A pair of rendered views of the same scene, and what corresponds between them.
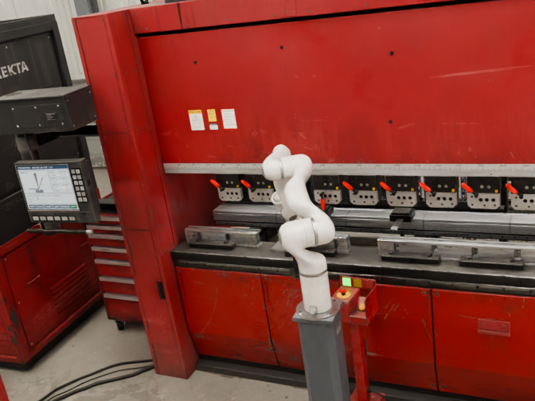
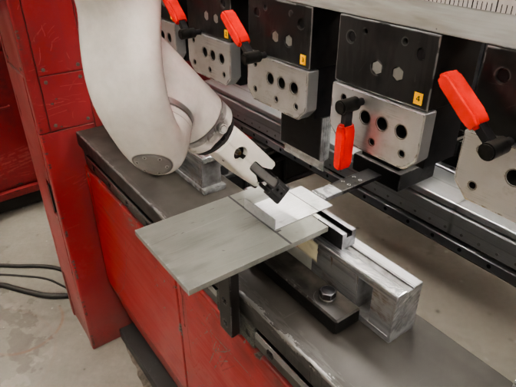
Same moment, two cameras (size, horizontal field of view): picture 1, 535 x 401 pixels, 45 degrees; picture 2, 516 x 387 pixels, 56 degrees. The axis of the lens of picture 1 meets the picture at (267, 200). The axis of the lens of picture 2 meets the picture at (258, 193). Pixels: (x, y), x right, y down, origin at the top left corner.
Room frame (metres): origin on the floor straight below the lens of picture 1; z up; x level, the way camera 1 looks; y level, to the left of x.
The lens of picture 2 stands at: (2.65, -0.44, 1.46)
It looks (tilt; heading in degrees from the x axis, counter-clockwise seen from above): 31 degrees down; 26
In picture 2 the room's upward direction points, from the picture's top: straight up
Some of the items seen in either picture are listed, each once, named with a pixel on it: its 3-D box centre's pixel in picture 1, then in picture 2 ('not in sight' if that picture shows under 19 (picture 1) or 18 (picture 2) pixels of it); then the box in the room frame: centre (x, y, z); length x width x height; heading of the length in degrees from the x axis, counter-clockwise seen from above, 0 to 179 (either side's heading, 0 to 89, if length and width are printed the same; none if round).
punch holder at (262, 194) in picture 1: (263, 185); (226, 30); (3.46, 0.01, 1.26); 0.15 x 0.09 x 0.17; 62
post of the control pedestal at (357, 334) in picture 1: (359, 359); not in sight; (2.92, -0.36, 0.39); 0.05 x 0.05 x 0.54; 58
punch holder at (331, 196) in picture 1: (329, 186); (398, 86); (3.27, -0.34, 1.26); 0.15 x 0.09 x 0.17; 62
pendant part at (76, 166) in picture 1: (60, 189); not in sight; (3.44, 1.12, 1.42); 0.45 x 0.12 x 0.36; 67
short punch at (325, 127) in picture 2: not in sight; (304, 134); (3.36, -0.19, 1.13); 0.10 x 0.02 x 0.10; 62
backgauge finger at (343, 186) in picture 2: (316, 216); (368, 172); (3.50, -0.27, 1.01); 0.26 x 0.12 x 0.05; 152
